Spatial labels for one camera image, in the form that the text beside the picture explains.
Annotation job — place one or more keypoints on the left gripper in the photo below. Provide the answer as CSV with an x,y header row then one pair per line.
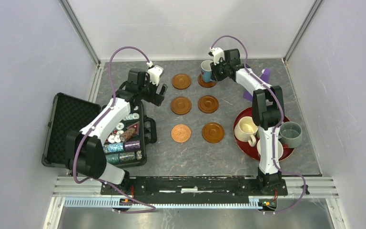
x,y
155,98

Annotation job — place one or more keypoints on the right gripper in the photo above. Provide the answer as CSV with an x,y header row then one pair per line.
x,y
214,66

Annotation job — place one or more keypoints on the blue white cup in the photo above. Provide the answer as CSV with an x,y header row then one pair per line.
x,y
206,70

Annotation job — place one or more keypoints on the brown wooden coaster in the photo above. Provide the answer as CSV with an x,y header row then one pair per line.
x,y
202,83
208,104
181,81
181,105
213,132

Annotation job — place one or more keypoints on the woven rattan coaster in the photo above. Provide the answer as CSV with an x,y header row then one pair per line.
x,y
181,133

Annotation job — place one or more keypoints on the cream ribbed mug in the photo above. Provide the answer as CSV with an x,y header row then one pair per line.
x,y
245,131

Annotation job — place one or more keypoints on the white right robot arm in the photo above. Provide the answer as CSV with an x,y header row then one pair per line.
x,y
267,104

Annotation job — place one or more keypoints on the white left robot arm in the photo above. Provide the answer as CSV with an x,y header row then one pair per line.
x,y
84,151

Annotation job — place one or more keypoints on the all in triangle card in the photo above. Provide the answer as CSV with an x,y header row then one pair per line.
x,y
134,128

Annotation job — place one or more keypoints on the purple plastic object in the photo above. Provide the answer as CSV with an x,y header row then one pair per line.
x,y
265,76

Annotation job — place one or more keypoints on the brown poker chip stack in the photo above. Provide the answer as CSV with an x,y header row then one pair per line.
x,y
126,136

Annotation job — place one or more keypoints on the black poker chip case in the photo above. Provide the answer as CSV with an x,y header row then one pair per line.
x,y
71,114

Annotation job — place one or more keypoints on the grey ribbed mug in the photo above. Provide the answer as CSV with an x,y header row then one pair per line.
x,y
290,134

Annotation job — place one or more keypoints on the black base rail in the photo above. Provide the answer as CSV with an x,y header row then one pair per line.
x,y
199,189

